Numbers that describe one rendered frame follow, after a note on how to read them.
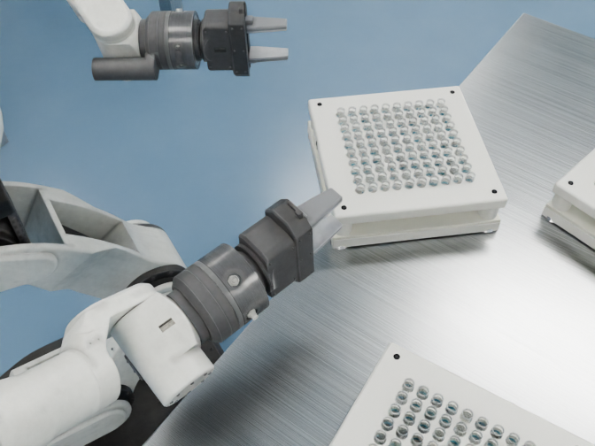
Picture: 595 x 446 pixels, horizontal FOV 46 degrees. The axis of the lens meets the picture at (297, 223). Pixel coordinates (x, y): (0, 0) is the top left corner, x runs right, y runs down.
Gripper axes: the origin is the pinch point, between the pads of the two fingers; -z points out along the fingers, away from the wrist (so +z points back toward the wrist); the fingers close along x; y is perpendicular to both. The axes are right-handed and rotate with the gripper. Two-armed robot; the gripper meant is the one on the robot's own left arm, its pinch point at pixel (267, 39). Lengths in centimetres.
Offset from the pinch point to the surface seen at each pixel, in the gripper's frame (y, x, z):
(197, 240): -41, 101, 29
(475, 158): 17.8, 8.2, -30.6
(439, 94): 3.7, 7.8, -26.9
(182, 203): -56, 100, 35
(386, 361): 51, 9, -16
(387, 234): 27.9, 13.3, -17.5
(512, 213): 21.9, 15.6, -36.6
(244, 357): 46.6, 15.2, 1.7
